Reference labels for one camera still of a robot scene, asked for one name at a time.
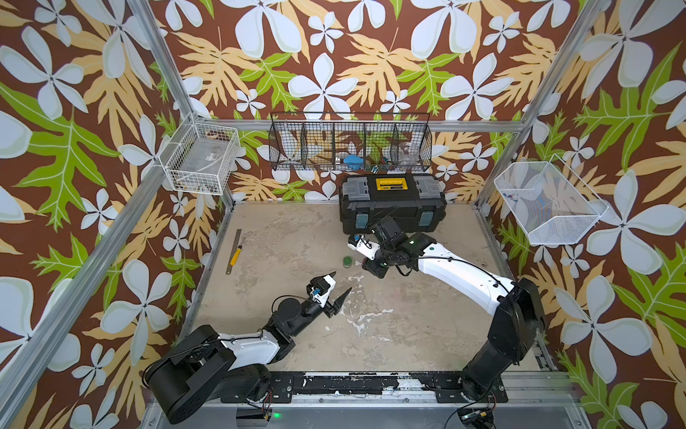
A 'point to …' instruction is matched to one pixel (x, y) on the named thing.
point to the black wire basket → (345, 141)
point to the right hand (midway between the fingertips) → (365, 259)
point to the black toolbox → (415, 201)
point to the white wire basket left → (200, 155)
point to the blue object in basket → (354, 162)
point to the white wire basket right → (551, 203)
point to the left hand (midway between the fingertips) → (341, 277)
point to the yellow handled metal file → (237, 253)
